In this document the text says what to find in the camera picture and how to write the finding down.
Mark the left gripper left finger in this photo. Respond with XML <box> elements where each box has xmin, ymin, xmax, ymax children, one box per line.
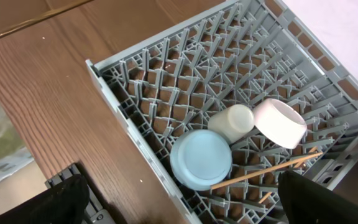
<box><xmin>0</xmin><ymin>187</ymin><xmax>82</xmax><ymax>224</ymax></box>

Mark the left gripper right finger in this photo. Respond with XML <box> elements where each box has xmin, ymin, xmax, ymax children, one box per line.
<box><xmin>278</xmin><ymin>171</ymin><xmax>358</xmax><ymax>224</ymax></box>

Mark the wooden chopstick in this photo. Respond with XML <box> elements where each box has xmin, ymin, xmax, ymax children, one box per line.
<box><xmin>211</xmin><ymin>152</ymin><xmax>322</xmax><ymax>190</ymax></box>
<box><xmin>258</xmin><ymin>146</ymin><xmax>319</xmax><ymax>204</ymax></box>

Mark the pink white bowl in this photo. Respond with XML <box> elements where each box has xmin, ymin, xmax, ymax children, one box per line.
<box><xmin>252</xmin><ymin>98</ymin><xmax>307</xmax><ymax>149</ymax></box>

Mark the white plastic cup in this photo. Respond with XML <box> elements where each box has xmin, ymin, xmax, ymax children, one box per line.
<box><xmin>208</xmin><ymin>105</ymin><xmax>255</xmax><ymax>144</ymax></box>

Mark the light blue bowl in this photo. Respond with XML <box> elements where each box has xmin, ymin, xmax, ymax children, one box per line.
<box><xmin>170</xmin><ymin>129</ymin><xmax>232</xmax><ymax>191</ymax></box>

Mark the grey plastic dish rack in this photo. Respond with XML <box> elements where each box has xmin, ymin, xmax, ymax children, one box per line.
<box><xmin>87</xmin><ymin>1</ymin><xmax>358</xmax><ymax>223</ymax></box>

